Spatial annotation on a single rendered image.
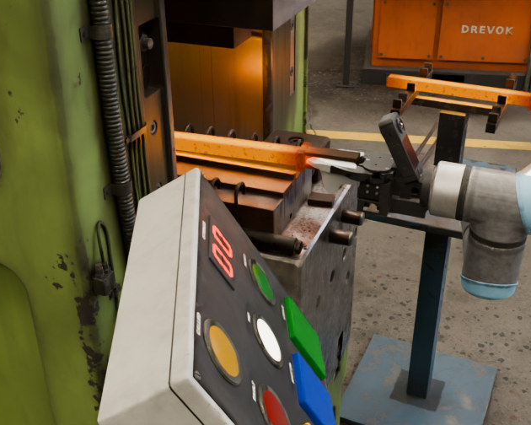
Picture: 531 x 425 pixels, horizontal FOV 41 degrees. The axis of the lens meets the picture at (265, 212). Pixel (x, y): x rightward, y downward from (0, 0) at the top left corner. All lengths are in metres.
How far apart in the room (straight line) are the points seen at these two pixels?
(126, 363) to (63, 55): 0.40
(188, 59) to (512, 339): 1.52
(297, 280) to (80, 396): 0.38
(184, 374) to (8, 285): 0.66
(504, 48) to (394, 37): 0.67
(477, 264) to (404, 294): 1.47
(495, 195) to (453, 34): 3.56
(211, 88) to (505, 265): 0.70
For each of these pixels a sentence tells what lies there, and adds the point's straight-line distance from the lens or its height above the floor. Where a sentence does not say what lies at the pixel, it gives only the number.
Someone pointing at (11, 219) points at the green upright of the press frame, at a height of 1.08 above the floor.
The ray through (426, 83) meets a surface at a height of 0.98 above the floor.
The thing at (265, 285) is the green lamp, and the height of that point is 1.09.
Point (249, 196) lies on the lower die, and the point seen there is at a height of 0.98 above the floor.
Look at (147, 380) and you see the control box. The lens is 0.54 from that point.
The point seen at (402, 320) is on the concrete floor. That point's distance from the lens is 2.54.
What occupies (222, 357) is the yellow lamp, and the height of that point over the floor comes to 1.17.
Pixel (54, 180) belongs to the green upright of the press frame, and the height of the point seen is 1.15.
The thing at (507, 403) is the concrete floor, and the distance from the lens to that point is 2.31.
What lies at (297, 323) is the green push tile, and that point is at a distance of 0.82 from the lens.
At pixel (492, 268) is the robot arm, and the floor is 0.90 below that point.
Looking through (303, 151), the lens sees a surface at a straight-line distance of 1.21.
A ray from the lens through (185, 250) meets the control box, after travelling 0.65.
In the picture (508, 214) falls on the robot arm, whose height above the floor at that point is 1.00.
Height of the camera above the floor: 1.55
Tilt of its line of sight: 29 degrees down
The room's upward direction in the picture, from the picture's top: straight up
